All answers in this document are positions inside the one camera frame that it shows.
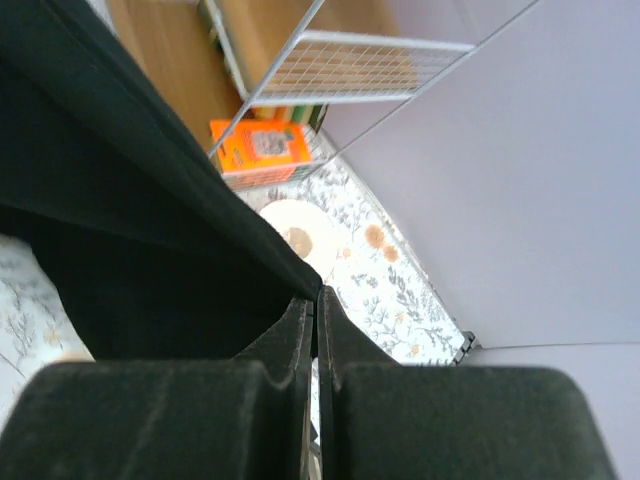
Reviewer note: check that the yellow green sponge pack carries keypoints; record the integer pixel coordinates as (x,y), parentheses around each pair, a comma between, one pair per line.
(310,115)

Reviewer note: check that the toilet paper roll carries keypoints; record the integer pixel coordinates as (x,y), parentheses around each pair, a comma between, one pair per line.
(307,229)

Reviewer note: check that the floral patterned table mat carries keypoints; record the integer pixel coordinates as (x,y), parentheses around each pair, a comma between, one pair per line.
(377,279)

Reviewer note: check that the orange card box on shelf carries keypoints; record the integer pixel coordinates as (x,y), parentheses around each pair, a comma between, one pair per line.
(258,153)

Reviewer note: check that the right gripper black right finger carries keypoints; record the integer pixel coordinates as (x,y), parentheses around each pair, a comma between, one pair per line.
(345,355)

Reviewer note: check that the white wire wooden shelf rack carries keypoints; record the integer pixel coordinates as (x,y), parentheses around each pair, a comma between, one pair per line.
(281,53)

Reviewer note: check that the black floral print t-shirt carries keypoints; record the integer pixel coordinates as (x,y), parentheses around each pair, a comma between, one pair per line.
(153,256)

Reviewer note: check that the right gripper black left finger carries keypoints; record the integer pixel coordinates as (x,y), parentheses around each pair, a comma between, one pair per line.
(279,415)

